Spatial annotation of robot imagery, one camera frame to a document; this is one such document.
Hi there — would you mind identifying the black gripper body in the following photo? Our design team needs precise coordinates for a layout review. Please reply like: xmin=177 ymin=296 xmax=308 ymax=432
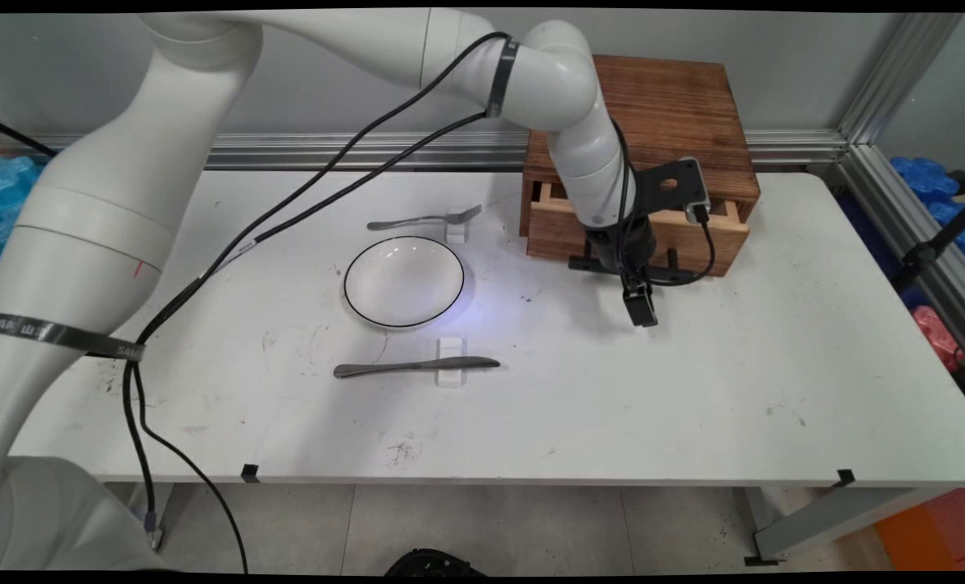
xmin=584 ymin=214 xmax=659 ymax=277

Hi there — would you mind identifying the wooden drawer with black handle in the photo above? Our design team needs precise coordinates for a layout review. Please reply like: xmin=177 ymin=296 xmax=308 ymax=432
xmin=527 ymin=182 xmax=751 ymax=287

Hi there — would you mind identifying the brown wooden drawer cabinet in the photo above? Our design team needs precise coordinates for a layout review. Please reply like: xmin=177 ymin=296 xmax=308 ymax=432
xmin=521 ymin=55 xmax=761 ymax=238

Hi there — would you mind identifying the silver metal fork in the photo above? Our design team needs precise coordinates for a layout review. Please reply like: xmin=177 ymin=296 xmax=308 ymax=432
xmin=367 ymin=204 xmax=483 ymax=232

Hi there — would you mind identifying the white plate with black rim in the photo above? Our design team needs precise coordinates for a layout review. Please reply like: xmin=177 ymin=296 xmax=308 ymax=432
xmin=343 ymin=235 xmax=467 ymax=330

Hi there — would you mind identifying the silver metal knife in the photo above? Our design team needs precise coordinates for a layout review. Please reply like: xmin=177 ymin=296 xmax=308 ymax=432
xmin=333 ymin=355 xmax=502 ymax=380

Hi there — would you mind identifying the grey metal table leg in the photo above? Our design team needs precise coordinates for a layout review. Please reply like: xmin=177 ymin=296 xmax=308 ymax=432
xmin=744 ymin=487 xmax=950 ymax=567
xmin=130 ymin=483 xmax=177 ymax=554

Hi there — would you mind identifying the pink plastic bag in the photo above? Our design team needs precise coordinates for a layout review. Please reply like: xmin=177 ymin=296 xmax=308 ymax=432
xmin=912 ymin=306 xmax=964 ymax=373

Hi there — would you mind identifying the black stand rod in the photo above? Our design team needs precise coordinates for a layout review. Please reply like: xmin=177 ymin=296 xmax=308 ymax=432
xmin=888 ymin=170 xmax=965 ymax=293

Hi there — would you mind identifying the blue bubble wrap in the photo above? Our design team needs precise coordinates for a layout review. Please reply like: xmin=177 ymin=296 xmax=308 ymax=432
xmin=0 ymin=156 xmax=47 ymax=262
xmin=888 ymin=157 xmax=965 ymax=270

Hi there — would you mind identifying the black round object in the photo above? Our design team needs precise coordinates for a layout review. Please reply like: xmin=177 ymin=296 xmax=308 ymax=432
xmin=385 ymin=549 xmax=488 ymax=577

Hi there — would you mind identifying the orange box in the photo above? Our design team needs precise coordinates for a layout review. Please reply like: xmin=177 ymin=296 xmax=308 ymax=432
xmin=872 ymin=488 xmax=965 ymax=573

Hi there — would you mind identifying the black velcro strap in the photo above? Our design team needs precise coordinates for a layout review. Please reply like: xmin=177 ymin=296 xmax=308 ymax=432
xmin=0 ymin=311 xmax=148 ymax=363
xmin=486 ymin=36 xmax=521 ymax=119

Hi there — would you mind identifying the long black cable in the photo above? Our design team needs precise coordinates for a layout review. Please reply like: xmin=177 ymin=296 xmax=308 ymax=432
xmin=122 ymin=31 xmax=517 ymax=573
xmin=122 ymin=112 xmax=718 ymax=538

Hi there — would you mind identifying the horizontal aluminium frame rail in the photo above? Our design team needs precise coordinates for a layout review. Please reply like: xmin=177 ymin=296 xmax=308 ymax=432
xmin=0 ymin=130 xmax=848 ymax=172

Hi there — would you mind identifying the slanted aluminium frame rail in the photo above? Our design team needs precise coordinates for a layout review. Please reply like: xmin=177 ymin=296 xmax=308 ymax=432
xmin=835 ymin=144 xmax=965 ymax=366

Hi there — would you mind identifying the upright aluminium frame post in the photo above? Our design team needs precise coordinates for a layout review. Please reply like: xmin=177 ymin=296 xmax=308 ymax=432
xmin=835 ymin=12 xmax=965 ymax=147

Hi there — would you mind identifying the thin black background cable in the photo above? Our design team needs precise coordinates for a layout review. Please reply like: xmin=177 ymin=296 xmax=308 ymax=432
xmin=0 ymin=118 xmax=58 ymax=158

